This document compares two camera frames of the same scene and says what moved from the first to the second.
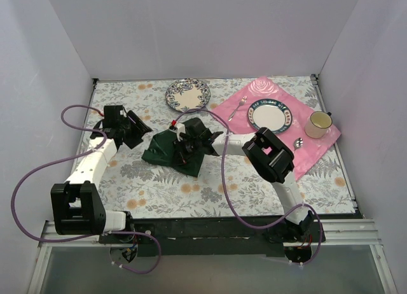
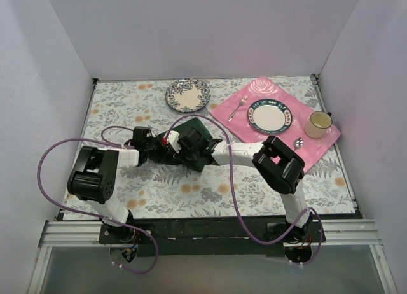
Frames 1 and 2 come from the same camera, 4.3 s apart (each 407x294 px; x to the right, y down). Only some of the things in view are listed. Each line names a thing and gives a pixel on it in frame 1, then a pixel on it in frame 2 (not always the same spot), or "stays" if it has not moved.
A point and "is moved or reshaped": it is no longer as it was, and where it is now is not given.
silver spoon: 297,144 stays
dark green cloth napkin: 161,151 is moved or reshaped
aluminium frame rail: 336,232 stays
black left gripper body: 132,128 -> 158,150
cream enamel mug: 317,124 stays
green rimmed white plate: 271,114 stays
